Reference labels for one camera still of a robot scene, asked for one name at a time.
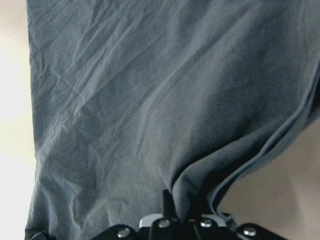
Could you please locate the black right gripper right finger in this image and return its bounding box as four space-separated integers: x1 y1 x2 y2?
184 217 220 240

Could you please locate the black printed t-shirt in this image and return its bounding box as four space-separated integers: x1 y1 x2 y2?
25 0 320 240

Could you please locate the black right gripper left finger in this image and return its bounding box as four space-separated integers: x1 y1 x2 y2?
149 189 179 240

